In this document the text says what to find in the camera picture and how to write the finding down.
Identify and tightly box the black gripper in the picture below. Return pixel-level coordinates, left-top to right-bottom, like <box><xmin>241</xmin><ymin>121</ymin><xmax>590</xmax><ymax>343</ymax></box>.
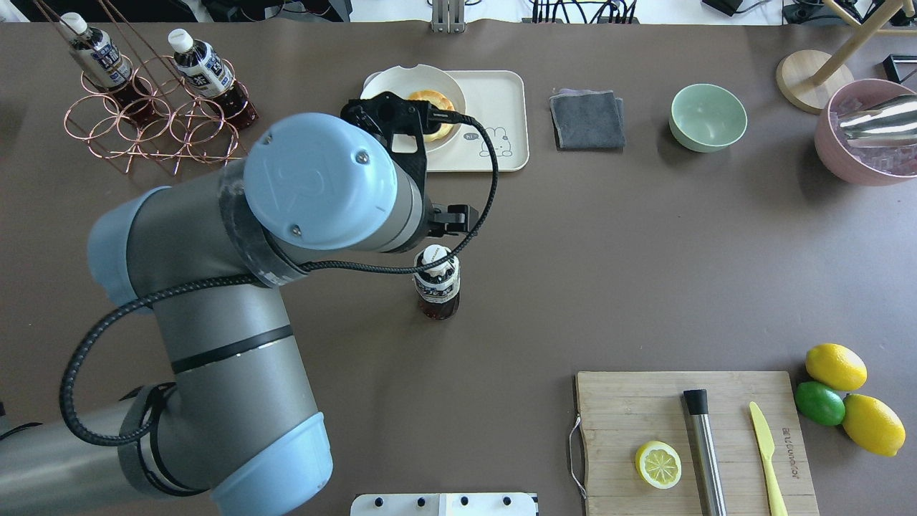
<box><xmin>428</xmin><ymin>204</ymin><xmax>479</xmax><ymax>238</ymax></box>

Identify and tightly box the tea bottle carried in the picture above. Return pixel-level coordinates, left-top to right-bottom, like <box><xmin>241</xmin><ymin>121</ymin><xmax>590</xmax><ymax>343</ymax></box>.
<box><xmin>413</xmin><ymin>256</ymin><xmax>461</xmax><ymax>320</ymax></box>

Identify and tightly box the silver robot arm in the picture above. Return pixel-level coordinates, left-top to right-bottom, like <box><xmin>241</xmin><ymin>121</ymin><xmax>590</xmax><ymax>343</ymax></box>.
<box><xmin>2</xmin><ymin>100</ymin><xmax>492</xmax><ymax>515</ymax></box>

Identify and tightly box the cream rabbit tray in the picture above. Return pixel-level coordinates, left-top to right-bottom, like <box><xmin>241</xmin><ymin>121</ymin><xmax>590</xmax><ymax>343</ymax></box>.
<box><xmin>426</xmin><ymin>70</ymin><xmax>529</xmax><ymax>172</ymax></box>

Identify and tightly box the tea bottle rack right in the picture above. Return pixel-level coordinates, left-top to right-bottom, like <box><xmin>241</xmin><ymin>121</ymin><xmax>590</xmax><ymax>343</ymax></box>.
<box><xmin>168</xmin><ymin>27</ymin><xmax>259</xmax><ymax>130</ymax></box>

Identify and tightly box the tea bottle rack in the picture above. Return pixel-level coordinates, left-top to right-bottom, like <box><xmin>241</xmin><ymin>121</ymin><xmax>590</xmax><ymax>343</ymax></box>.
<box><xmin>168</xmin><ymin>27</ymin><xmax>259</xmax><ymax>130</ymax></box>
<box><xmin>59</xmin><ymin>12</ymin><xmax>158</xmax><ymax>127</ymax></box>

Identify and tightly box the tea bottle rack left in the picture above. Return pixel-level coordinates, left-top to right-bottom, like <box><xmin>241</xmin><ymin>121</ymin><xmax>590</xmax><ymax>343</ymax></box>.
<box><xmin>59</xmin><ymin>12</ymin><xmax>158</xmax><ymax>127</ymax></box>

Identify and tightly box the glazed donut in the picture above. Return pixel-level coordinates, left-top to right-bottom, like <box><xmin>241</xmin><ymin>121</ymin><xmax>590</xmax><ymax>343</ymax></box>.
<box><xmin>408</xmin><ymin>89</ymin><xmax>454</xmax><ymax>143</ymax></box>

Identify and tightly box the white round plate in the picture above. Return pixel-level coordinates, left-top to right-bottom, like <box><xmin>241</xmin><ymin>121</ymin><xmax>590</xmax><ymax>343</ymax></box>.
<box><xmin>360</xmin><ymin>64</ymin><xmax>467</xmax><ymax>154</ymax></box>

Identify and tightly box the grey folded cloth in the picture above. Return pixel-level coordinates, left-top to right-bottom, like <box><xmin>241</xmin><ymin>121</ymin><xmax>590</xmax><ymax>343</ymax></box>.
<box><xmin>548</xmin><ymin>88</ymin><xmax>628</xmax><ymax>151</ymax></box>

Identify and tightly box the bamboo cutting board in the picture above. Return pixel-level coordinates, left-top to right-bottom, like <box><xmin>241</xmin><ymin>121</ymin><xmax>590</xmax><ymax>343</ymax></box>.
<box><xmin>575</xmin><ymin>371</ymin><xmax>820</xmax><ymax>515</ymax></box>

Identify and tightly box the mint green bowl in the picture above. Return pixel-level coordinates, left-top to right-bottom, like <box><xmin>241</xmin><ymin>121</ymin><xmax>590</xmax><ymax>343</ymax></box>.
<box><xmin>668</xmin><ymin>84</ymin><xmax>748</xmax><ymax>153</ymax></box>

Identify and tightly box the steel muddler black tip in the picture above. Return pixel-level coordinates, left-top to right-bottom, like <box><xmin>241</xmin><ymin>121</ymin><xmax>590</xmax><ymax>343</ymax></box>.
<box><xmin>683</xmin><ymin>389</ymin><xmax>728</xmax><ymax>515</ymax></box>

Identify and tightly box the half lemon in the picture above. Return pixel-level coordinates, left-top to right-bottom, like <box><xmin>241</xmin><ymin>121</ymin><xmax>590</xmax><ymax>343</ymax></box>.
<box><xmin>635</xmin><ymin>440</ymin><xmax>682</xmax><ymax>489</ymax></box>

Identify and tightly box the yellow plastic knife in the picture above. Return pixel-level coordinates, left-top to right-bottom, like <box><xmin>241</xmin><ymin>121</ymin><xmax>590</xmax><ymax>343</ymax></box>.
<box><xmin>748</xmin><ymin>401</ymin><xmax>789</xmax><ymax>516</ymax></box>

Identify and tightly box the wooden mug tree stand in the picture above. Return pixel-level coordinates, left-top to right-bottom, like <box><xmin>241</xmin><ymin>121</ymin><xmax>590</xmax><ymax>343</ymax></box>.
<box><xmin>776</xmin><ymin>1</ymin><xmax>915</xmax><ymax>115</ymax></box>

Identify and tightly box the yellow lemon far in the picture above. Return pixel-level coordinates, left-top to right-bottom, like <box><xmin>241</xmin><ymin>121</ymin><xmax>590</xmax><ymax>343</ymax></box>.
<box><xmin>805</xmin><ymin>343</ymin><xmax>868</xmax><ymax>391</ymax></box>

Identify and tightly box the yellow lemon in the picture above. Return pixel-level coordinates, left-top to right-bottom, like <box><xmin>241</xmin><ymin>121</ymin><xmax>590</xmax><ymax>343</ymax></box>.
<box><xmin>842</xmin><ymin>394</ymin><xmax>906</xmax><ymax>457</ymax></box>
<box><xmin>805</xmin><ymin>343</ymin><xmax>868</xmax><ymax>391</ymax></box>

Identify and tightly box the green lime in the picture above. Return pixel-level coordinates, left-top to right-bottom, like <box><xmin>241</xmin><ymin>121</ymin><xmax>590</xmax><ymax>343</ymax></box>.
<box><xmin>794</xmin><ymin>381</ymin><xmax>846</xmax><ymax>426</ymax></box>

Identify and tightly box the pink ice bowl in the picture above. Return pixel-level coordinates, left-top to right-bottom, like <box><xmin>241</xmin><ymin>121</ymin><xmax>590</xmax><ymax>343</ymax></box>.
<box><xmin>815</xmin><ymin>79</ymin><xmax>915</xmax><ymax>186</ymax></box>

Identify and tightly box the steel ice scoop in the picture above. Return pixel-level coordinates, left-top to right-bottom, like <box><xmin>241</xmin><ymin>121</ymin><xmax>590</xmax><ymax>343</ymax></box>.
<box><xmin>838</xmin><ymin>94</ymin><xmax>916</xmax><ymax>148</ymax></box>

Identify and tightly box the yellow lemon near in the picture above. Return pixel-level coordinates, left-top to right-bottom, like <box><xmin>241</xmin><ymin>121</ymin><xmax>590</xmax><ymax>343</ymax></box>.
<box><xmin>842</xmin><ymin>394</ymin><xmax>906</xmax><ymax>457</ymax></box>

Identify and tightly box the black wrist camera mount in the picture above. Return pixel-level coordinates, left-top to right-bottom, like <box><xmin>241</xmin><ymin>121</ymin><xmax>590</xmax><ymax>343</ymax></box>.
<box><xmin>340</xmin><ymin>91</ymin><xmax>462</xmax><ymax>187</ymax></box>

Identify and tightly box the aluminium frame post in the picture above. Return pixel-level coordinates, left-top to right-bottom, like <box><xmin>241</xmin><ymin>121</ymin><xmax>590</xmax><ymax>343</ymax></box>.
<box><xmin>431</xmin><ymin>0</ymin><xmax>467</xmax><ymax>34</ymax></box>

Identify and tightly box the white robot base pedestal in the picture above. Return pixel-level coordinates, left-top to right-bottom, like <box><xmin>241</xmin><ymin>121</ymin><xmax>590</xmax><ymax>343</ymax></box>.
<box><xmin>350</xmin><ymin>491</ymin><xmax>539</xmax><ymax>515</ymax></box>

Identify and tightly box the copper wire bottle rack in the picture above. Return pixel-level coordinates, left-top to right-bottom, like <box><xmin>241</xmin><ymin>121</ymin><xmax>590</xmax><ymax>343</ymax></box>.
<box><xmin>34</xmin><ymin>1</ymin><xmax>248</xmax><ymax>176</ymax></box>

